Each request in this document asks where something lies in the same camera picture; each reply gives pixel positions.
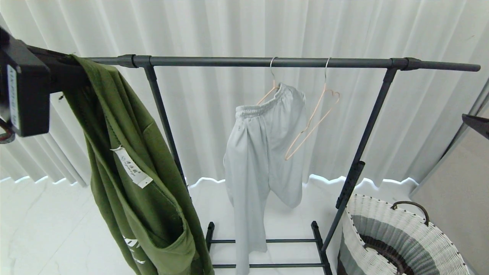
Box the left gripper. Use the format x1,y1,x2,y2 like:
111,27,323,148
0,27,52,137

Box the black clothes rack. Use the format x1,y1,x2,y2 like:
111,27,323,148
82,55,481,275

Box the pale grey shorts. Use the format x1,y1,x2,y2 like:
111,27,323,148
223,83,308,275

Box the pink clothes hanger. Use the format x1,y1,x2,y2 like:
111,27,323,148
257,57,283,105
285,57,340,161

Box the green garment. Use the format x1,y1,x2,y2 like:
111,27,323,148
63,55,214,275

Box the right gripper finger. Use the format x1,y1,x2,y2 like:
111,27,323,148
462,114,489,140

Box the white laundry basket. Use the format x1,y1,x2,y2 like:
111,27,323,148
337,194,470,275

